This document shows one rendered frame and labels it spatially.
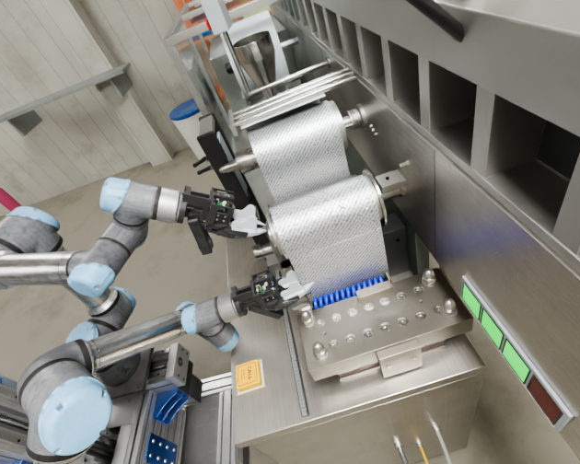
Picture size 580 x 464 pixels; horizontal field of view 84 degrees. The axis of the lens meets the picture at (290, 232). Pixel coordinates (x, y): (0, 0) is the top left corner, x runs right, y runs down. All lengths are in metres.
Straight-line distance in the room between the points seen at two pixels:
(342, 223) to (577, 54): 0.52
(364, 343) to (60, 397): 0.62
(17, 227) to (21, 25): 4.03
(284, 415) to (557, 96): 0.85
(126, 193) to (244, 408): 0.64
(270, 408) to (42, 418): 0.51
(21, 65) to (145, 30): 1.50
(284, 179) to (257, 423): 0.66
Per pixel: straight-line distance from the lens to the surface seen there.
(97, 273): 0.76
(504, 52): 0.43
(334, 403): 0.94
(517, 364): 0.66
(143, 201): 0.74
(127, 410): 1.48
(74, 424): 0.78
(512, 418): 1.89
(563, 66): 0.38
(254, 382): 1.00
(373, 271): 0.91
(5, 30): 5.10
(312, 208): 0.75
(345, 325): 0.87
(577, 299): 0.46
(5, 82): 5.35
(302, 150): 0.90
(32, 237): 1.12
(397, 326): 0.85
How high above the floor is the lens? 1.78
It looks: 41 degrees down
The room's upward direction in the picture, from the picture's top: 24 degrees counter-clockwise
